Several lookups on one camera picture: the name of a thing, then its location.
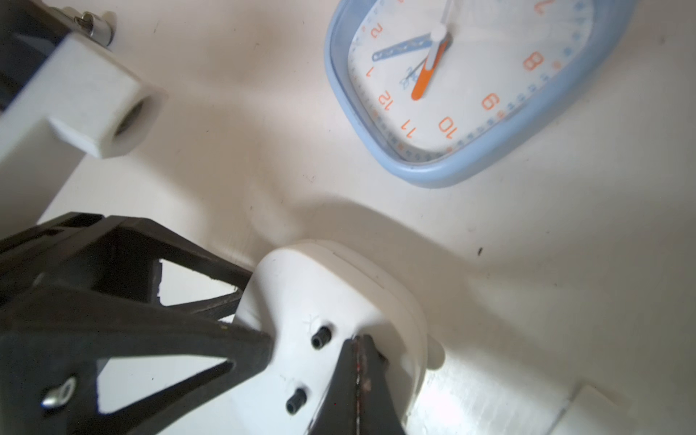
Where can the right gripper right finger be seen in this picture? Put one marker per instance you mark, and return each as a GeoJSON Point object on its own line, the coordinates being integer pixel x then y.
{"type": "Point", "coordinates": [375, 409]}

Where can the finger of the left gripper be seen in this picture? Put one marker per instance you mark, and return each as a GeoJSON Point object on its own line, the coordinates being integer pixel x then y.
{"type": "Point", "coordinates": [117, 256]}
{"type": "Point", "coordinates": [53, 338]}

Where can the teal handled ratchet tool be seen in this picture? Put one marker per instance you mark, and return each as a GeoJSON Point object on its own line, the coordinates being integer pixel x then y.
{"type": "Point", "coordinates": [97, 28]}

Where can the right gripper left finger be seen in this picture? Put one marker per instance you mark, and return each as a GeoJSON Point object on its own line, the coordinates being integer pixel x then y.
{"type": "Point", "coordinates": [338, 413]}

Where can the light blue alarm clock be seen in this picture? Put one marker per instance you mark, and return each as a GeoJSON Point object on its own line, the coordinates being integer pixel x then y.
{"type": "Point", "coordinates": [438, 91]}

